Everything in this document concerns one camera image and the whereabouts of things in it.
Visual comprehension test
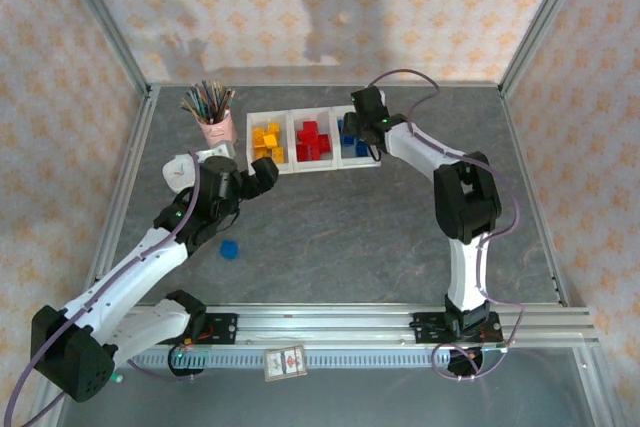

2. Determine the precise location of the aluminium table side rail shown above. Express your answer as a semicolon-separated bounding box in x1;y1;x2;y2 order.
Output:
83;86;160;306
498;86;570;306

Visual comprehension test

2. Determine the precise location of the bundle of coloured pencils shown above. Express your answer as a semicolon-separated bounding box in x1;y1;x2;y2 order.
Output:
180;78;237;125

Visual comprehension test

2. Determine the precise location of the grey slotted cable duct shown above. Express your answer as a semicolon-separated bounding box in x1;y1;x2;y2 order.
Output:
124;348;482;369

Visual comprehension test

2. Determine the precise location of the white plastic bin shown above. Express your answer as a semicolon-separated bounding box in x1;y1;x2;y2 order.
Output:
331;103;384;170
245;110;295;177
288;106;340;173

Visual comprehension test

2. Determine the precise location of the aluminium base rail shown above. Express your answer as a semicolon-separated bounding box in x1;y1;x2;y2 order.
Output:
52;304;600;349

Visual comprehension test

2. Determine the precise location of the aluminium frame post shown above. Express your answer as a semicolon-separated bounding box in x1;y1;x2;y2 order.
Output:
53;0;153;99
498;0;597;99

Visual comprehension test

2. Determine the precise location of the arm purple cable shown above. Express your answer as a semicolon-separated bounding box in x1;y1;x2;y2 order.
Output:
366;68;527;383
1;148;204;427

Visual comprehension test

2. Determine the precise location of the aluminium table back bar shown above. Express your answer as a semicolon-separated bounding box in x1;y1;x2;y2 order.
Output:
148;79;502;90

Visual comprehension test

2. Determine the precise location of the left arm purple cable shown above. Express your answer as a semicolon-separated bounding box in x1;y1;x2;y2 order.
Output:
1;148;204;427

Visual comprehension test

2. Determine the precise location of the pink cup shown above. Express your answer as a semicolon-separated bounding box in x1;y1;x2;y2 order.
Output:
199;109;238;146

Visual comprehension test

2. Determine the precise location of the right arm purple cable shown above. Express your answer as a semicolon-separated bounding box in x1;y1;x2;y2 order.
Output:
366;68;527;383

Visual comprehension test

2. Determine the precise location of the printed card tag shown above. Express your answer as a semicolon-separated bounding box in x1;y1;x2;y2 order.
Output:
262;344;308;383

